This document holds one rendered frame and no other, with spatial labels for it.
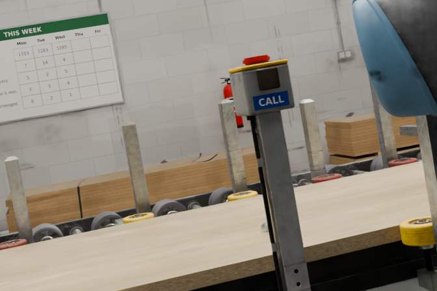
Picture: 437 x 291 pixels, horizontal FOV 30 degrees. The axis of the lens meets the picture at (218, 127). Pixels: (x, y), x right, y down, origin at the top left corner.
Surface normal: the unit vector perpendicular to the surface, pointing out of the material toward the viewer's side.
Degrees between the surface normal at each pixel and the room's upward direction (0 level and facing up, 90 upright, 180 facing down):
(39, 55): 90
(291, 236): 90
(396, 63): 96
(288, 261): 90
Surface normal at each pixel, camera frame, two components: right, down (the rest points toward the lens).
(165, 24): 0.17, 0.02
